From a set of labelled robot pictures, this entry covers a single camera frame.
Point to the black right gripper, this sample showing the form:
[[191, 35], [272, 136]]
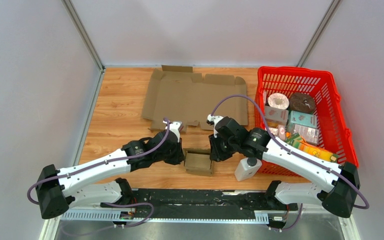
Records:
[[216, 155]]

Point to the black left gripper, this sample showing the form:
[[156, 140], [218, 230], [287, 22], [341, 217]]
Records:
[[179, 157]]

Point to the small brown cardboard box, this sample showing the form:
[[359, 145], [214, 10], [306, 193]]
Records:
[[197, 162]]

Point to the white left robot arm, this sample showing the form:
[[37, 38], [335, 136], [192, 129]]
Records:
[[58, 190]]

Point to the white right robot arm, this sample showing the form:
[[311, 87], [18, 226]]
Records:
[[331, 185]]

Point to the pink grey snack box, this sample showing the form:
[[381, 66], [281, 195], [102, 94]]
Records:
[[275, 116]]

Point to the white printed snack box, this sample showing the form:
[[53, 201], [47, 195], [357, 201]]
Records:
[[309, 134]]

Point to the teal snack box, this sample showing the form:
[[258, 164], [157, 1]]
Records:
[[301, 118]]

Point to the yellow orange snack box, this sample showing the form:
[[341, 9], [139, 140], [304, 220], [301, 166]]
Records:
[[318, 152]]

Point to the white bottle black cap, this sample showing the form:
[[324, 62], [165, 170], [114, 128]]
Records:
[[247, 168]]

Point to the pink white small packet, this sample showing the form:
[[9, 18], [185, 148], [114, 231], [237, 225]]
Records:
[[279, 131]]

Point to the large flat cardboard sheet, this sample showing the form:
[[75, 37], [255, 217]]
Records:
[[180, 94]]

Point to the white tissue roll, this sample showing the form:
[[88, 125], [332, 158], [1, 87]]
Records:
[[278, 100]]

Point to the green snack packet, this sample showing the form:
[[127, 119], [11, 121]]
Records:
[[295, 140]]

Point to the brown round chocolate pastry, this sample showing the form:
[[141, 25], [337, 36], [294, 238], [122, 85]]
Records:
[[301, 102]]

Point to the red plastic basket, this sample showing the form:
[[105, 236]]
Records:
[[335, 136]]

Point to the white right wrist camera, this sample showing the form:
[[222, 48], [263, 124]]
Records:
[[213, 120]]

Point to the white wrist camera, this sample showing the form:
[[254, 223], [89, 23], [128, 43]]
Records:
[[213, 120], [176, 127]]

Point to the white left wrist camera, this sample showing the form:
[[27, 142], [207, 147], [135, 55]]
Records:
[[176, 127]]

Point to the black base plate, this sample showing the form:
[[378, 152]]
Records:
[[204, 205]]

